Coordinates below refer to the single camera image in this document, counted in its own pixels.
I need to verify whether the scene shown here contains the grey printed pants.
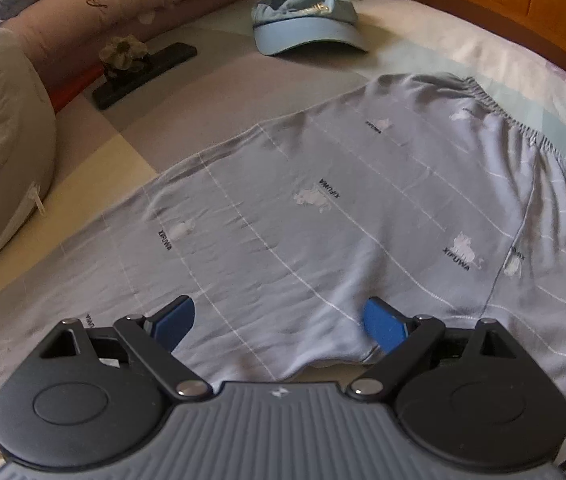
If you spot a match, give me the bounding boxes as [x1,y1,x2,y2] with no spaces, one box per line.
[0,72,566,480]

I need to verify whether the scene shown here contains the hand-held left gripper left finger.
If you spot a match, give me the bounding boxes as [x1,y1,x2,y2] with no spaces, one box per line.
[39,295,212,401]

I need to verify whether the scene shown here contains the blue cap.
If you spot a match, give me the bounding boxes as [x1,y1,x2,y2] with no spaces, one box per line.
[252,0,370,57]

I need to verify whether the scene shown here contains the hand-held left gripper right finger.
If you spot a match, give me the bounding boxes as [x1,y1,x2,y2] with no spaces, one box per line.
[348,296,508,404]

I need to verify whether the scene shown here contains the red folded blanket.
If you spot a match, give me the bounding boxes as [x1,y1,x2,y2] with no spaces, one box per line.
[50,64,104,112]

